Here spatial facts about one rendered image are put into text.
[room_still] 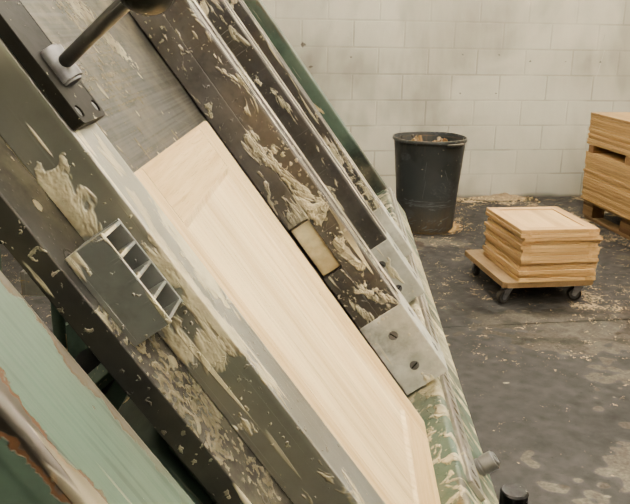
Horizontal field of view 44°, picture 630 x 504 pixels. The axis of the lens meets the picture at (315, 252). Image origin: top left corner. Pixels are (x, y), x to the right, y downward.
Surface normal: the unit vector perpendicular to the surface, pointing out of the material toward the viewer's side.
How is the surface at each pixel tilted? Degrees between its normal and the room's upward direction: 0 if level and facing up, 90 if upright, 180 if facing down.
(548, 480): 0
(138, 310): 89
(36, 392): 54
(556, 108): 90
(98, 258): 89
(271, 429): 90
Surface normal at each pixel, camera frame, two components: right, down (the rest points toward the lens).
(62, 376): 0.82, -0.54
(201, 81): -0.04, 0.29
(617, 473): 0.02, -0.96
